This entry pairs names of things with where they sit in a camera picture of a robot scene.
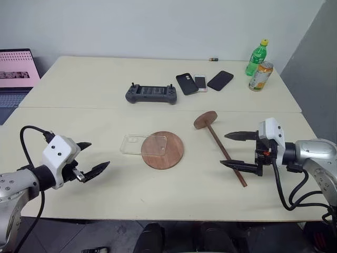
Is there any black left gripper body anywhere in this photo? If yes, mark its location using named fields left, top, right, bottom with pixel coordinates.
left=62, top=159, right=85, bottom=184

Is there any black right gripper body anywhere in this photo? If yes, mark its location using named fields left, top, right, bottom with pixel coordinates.
left=254, top=139, right=279, bottom=177

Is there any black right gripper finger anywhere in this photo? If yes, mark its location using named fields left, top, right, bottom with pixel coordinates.
left=220, top=159, right=259, bottom=174
left=224, top=130, right=259, bottom=142

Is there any wooden mallet stick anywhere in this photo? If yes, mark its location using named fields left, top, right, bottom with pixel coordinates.
left=193, top=111, right=248, bottom=188

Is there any clear phone case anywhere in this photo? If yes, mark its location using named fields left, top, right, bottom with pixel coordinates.
left=120, top=134, right=168, bottom=157

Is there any black smartphone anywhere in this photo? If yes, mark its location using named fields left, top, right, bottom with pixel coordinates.
left=206, top=70, right=234, bottom=92

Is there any orange drink can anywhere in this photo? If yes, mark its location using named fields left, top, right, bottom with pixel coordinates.
left=249, top=61, right=274, bottom=92

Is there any white smartphone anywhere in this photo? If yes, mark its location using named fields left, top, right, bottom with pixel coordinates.
left=194, top=75, right=209, bottom=93

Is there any round wooden base disc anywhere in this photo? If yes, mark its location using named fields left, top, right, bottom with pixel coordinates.
left=141, top=131, right=185, bottom=171

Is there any black phone case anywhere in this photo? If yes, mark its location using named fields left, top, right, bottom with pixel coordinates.
left=175, top=73, right=200, bottom=96

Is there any green plastic bottle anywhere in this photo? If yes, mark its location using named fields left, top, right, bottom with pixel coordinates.
left=245, top=38, right=270, bottom=77

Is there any dark rounded shape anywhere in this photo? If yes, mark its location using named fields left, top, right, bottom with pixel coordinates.
left=194, top=222, right=237, bottom=253
left=133, top=222, right=166, bottom=253

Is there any grey remote controller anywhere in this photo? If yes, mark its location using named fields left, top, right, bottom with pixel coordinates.
left=125, top=83, right=178, bottom=105

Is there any laptop with pink screen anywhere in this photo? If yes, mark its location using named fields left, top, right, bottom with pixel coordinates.
left=0, top=48, right=42, bottom=126

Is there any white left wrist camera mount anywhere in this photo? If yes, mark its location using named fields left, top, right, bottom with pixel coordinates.
left=42, top=135, right=81, bottom=190

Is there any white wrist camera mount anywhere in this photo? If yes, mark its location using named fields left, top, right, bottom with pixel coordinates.
left=42, top=135, right=81, bottom=190
left=257, top=117, right=286, bottom=167

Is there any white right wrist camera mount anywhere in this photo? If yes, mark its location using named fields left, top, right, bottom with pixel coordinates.
left=257, top=117, right=286, bottom=167

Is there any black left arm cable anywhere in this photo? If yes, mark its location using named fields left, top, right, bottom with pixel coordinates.
left=15, top=125, right=55, bottom=253

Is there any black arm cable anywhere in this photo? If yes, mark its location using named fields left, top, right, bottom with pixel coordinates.
left=272, top=158, right=337, bottom=225
left=15, top=125, right=55, bottom=253

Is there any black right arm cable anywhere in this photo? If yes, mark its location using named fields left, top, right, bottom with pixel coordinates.
left=272, top=158, right=337, bottom=225

